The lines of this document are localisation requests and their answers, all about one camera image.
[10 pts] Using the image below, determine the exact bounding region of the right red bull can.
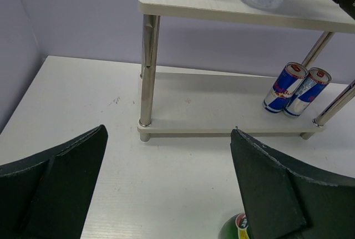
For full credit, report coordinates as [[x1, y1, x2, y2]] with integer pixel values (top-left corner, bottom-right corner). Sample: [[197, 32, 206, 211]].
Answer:
[[283, 67, 332, 118]]

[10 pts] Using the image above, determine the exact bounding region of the green bottle gold neck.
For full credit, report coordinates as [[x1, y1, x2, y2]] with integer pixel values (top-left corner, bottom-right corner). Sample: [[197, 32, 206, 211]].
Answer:
[[218, 212, 253, 239]]

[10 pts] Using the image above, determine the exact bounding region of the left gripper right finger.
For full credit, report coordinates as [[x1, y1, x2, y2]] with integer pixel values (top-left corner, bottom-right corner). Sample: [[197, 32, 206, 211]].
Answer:
[[230, 129, 354, 238]]

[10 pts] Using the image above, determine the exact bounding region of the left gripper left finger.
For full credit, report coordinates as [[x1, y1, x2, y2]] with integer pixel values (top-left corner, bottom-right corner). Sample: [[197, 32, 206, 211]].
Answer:
[[1, 125, 108, 238]]

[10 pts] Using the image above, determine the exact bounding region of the red bull can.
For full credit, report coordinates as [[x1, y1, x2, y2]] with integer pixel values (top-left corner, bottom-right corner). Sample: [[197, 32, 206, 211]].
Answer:
[[283, 67, 332, 118], [263, 62, 308, 113]]

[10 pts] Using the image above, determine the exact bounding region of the beige two-tier shelf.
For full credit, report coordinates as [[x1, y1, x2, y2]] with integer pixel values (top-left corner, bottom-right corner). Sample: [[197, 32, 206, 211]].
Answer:
[[137, 0, 354, 141]]

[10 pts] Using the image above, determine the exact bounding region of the left red bull can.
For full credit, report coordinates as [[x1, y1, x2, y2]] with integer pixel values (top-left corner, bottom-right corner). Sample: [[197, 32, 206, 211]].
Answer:
[[263, 62, 308, 113]]

